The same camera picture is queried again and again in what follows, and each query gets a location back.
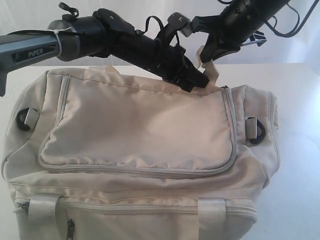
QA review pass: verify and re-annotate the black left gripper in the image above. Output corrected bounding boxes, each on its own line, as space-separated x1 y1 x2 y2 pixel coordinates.
149 32 210 92

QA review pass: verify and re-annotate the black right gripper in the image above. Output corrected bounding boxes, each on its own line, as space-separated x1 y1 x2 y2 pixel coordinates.
191 9 268 63

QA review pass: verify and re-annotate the beige fabric duffel bag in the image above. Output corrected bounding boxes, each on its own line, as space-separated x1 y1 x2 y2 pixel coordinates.
0 61 282 240

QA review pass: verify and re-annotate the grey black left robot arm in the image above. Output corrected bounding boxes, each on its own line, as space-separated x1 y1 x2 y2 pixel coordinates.
0 3 209 96

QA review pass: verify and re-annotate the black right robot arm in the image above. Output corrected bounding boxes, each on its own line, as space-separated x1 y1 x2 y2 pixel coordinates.
191 0 288 63

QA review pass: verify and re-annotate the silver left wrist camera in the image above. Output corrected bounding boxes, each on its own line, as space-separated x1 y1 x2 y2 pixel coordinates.
166 12 193 38

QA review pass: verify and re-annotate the black left camera cable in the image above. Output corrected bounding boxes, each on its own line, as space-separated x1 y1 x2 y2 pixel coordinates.
146 15 181 48

